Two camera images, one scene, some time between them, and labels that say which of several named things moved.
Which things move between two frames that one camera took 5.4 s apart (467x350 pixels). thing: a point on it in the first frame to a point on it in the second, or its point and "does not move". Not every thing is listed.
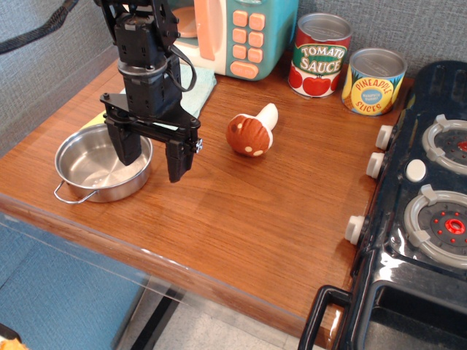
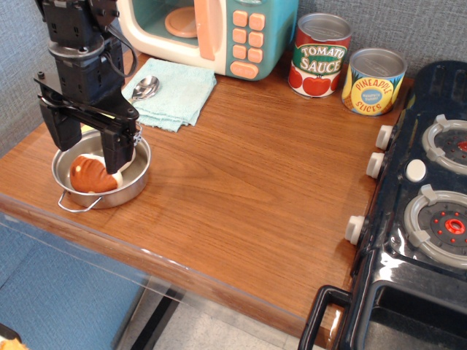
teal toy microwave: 248,39 does not move
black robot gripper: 156,71 to 89,87
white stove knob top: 384,135 does not move
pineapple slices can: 373,82 does not move
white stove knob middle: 374,164 does not move
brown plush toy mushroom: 252,135 to 89,173
